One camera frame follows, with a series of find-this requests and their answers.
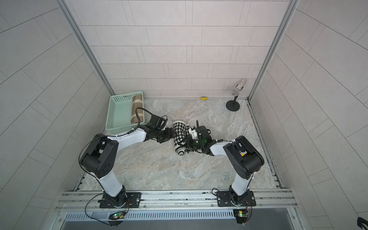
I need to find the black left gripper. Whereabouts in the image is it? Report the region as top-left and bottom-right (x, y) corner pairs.
(153, 127), (179, 143)

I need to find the black white houndstooth scarf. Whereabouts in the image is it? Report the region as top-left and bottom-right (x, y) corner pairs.
(173, 121), (190, 156)

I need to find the beige plaid scarf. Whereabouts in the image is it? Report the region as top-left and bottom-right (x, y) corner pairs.
(131, 94), (144, 124)

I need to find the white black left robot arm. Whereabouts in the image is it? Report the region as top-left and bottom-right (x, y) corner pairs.
(79, 107), (176, 208)

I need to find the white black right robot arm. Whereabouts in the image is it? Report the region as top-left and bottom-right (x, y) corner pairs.
(184, 124), (265, 207)

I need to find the mint green plastic basket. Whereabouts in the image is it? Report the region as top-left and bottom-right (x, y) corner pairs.
(105, 91), (144, 135)

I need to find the right green circuit board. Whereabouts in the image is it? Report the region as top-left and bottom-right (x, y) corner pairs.
(233, 209), (250, 224)

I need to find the green circuit board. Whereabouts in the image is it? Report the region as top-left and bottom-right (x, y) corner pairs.
(233, 209), (250, 224)
(108, 211), (126, 220)

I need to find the left green circuit board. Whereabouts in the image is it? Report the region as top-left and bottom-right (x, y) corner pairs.
(108, 211), (126, 220)

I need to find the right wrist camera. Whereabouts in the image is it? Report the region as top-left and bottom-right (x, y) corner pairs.
(188, 128), (198, 140)

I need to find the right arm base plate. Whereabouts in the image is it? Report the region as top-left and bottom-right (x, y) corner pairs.
(215, 190), (256, 207)

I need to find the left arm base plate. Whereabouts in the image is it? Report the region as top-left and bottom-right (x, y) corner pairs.
(98, 192), (142, 209)

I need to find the aluminium mounting rail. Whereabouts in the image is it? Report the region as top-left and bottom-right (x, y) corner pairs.
(55, 189), (298, 211)

